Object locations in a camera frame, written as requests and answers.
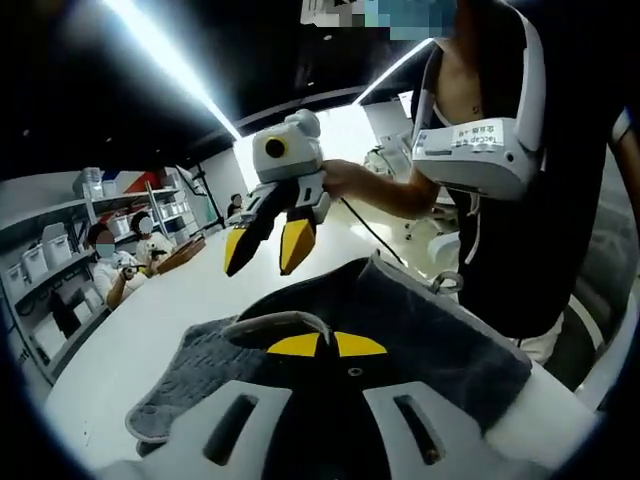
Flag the grey towel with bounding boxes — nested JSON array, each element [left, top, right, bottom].
[[124, 252, 534, 459]]

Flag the person's right hand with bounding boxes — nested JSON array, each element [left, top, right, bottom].
[[322, 158, 382, 202]]

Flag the brown wooden tray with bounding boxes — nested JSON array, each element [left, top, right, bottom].
[[158, 237, 207, 274]]

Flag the black tripod stand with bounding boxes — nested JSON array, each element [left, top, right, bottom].
[[174, 162, 226, 236]]

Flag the person's light trousers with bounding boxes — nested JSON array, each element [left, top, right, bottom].
[[509, 312, 567, 372]]

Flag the short ceiling light strip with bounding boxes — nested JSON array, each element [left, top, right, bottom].
[[353, 38, 437, 105]]

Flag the white office chair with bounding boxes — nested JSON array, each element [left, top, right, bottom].
[[399, 219, 466, 297]]

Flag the long ceiling light strip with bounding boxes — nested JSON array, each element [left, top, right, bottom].
[[102, 0, 242, 140]]

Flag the white chest-worn device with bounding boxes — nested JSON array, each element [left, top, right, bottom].
[[409, 9, 549, 201]]

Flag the grey metal shelf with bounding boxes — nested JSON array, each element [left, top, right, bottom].
[[0, 167, 201, 384]]

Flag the group of white storage bins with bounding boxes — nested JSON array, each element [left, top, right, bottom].
[[4, 167, 191, 296]]

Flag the operator in black shirt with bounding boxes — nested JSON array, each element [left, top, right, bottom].
[[422, 0, 634, 341]]

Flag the black cable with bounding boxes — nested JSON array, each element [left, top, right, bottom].
[[339, 197, 407, 266]]

